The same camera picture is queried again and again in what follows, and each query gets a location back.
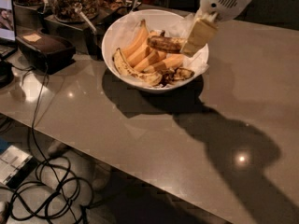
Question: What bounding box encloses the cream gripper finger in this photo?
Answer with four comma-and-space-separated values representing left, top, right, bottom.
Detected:
180, 16, 218, 57

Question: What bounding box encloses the spotted brown ripe banana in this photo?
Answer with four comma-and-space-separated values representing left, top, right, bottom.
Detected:
147, 35, 186, 54

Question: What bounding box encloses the dark overripe banana piece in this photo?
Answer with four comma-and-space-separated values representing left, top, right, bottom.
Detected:
162, 67, 194, 85

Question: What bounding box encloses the white ceramic bowl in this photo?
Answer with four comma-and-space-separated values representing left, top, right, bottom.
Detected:
101, 8, 209, 94

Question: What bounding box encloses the spotted yellow curved banana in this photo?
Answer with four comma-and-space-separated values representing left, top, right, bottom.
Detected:
113, 48, 163, 86

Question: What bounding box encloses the dark metal jar stand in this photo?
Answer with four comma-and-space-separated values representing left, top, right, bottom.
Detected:
14, 5, 106, 60

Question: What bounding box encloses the black box with label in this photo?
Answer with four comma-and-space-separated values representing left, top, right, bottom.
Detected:
16, 30, 76, 75

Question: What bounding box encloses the laptop with lit screen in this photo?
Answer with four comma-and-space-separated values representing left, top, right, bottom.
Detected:
0, 0, 18, 60

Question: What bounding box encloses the grey device on floor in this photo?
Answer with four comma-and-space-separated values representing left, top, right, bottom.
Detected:
0, 146, 33, 189

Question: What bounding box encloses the scoop with white handle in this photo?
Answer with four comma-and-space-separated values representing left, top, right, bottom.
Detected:
74, 3, 97, 35

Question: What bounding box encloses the black cable on floor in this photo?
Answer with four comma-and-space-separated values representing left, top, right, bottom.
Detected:
0, 63, 96, 224

